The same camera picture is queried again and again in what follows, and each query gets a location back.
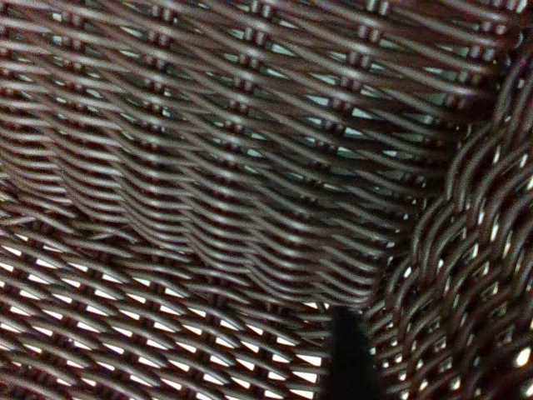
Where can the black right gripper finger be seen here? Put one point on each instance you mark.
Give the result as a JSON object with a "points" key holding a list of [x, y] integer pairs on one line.
{"points": [[350, 358]]}

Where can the dark brown wicker basket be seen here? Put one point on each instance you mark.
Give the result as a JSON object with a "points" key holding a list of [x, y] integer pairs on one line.
{"points": [[208, 166]]}

